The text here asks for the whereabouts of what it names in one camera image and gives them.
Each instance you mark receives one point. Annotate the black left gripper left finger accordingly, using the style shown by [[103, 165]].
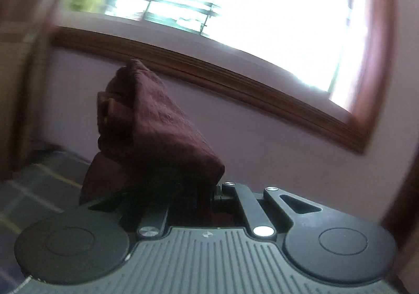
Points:
[[93, 240]]

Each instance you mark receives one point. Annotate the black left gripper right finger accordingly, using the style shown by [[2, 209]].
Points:
[[323, 243]]

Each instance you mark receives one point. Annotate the maroon puffer jacket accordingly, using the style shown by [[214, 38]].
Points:
[[146, 140]]

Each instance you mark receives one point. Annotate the grey plaid bed sheet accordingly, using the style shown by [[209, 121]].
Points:
[[50, 184]]

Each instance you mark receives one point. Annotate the floral beige curtain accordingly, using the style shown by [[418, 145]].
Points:
[[17, 18]]

